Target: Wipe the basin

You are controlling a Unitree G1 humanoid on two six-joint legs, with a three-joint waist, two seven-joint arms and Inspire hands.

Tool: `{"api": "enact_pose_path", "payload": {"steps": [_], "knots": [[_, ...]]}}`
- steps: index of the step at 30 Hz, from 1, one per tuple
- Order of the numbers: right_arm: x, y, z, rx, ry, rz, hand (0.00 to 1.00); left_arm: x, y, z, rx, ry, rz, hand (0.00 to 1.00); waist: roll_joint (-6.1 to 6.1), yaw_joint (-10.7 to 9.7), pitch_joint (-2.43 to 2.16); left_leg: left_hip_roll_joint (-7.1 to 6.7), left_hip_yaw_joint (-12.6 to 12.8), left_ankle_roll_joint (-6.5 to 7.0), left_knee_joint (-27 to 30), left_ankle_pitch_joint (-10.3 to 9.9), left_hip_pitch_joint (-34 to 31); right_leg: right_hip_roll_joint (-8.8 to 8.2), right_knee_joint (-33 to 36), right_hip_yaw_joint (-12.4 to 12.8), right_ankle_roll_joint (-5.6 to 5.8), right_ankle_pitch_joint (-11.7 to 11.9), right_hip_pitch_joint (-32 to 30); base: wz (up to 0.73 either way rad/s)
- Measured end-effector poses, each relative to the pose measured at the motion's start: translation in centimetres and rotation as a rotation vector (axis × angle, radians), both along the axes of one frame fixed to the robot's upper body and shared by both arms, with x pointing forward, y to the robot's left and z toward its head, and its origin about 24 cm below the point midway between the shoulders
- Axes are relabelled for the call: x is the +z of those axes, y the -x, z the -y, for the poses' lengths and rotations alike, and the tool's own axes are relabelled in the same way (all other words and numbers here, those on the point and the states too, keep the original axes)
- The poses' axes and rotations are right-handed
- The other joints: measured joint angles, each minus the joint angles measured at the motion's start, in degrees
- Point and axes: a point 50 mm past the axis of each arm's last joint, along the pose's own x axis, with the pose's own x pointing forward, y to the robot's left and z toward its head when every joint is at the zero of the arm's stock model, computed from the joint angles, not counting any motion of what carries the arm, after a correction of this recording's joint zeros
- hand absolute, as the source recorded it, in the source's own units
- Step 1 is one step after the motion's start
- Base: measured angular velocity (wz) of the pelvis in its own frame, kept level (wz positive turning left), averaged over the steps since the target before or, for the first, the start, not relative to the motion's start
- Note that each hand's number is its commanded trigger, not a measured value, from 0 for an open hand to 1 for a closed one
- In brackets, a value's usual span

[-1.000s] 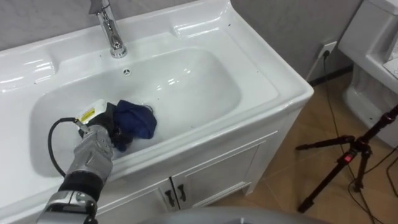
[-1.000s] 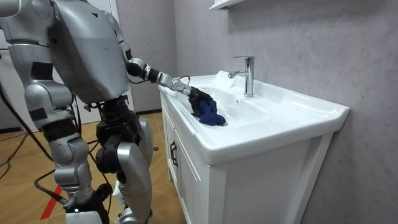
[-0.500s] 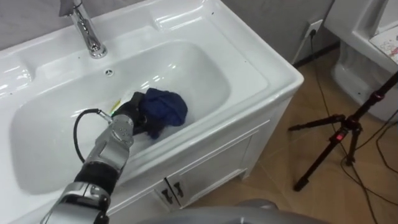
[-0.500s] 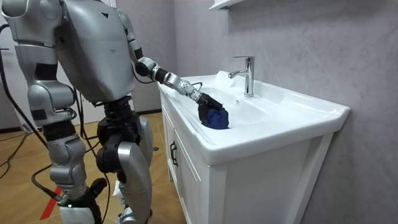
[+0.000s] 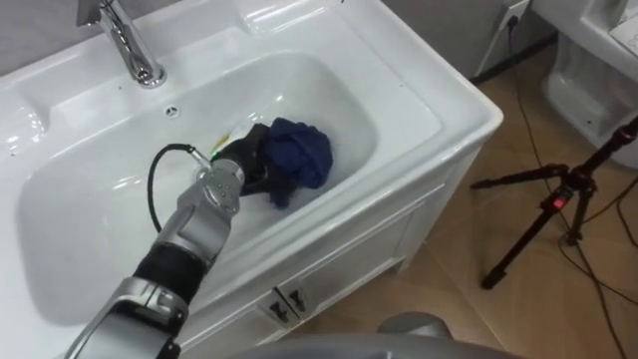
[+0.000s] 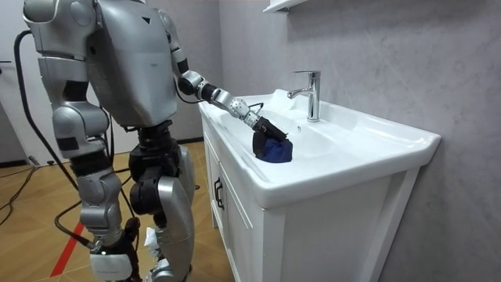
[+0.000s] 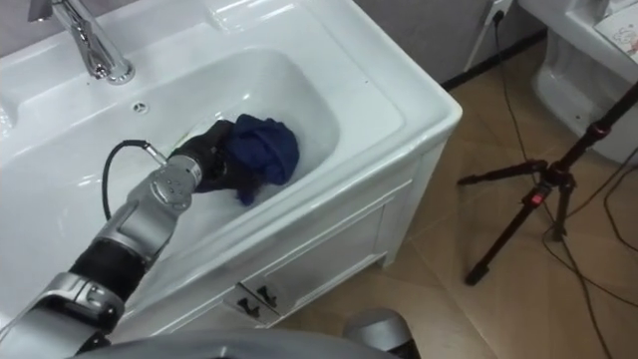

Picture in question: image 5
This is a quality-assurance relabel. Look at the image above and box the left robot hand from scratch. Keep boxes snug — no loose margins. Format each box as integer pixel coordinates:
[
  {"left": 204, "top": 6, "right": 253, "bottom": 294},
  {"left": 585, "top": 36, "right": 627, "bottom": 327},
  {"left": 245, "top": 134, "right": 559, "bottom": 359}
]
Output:
[{"left": 210, "top": 122, "right": 299, "bottom": 198}]

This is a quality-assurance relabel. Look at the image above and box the dark blue cloth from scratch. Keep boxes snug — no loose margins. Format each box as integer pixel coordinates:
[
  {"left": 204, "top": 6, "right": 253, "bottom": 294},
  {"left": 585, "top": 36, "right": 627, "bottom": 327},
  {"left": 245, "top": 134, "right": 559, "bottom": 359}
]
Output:
[{"left": 261, "top": 117, "right": 334, "bottom": 209}]

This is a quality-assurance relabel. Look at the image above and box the white sink vanity cabinet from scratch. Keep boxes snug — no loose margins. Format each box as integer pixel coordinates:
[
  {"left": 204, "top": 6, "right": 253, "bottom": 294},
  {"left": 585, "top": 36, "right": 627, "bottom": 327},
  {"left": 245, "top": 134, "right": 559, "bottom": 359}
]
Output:
[{"left": 0, "top": 0, "right": 504, "bottom": 359}]

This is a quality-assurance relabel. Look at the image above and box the chrome faucet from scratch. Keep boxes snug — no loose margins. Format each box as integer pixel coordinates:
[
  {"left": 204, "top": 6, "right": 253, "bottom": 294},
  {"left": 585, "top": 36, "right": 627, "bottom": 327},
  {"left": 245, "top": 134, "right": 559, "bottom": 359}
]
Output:
[{"left": 76, "top": 0, "right": 167, "bottom": 90}]

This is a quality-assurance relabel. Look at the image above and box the white toilet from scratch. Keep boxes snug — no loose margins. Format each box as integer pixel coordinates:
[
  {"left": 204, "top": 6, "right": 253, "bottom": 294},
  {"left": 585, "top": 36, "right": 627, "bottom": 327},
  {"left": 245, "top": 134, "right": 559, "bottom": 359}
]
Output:
[{"left": 530, "top": 0, "right": 638, "bottom": 170}]

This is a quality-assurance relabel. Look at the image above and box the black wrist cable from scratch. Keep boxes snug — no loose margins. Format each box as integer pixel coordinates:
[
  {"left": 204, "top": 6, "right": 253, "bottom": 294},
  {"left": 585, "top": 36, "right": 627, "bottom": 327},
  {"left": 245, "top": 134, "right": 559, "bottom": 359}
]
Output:
[{"left": 147, "top": 143, "right": 212, "bottom": 234}]

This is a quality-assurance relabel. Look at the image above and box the white wall socket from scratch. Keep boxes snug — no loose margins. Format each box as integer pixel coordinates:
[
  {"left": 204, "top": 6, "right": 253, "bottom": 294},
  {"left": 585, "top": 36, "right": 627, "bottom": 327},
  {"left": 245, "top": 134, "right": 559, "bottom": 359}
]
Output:
[{"left": 499, "top": 0, "right": 530, "bottom": 29}]

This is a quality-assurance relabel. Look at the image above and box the black camera tripod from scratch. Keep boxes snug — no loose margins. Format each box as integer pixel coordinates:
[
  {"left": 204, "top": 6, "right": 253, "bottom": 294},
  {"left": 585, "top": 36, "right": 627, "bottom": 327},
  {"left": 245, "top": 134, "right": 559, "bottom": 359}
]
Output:
[{"left": 470, "top": 115, "right": 638, "bottom": 291}]

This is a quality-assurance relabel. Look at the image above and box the black floor cable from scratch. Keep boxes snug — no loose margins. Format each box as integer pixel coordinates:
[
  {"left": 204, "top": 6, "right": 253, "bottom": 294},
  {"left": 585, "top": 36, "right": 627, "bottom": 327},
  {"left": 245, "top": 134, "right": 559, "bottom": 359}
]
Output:
[{"left": 505, "top": 16, "right": 638, "bottom": 359}]

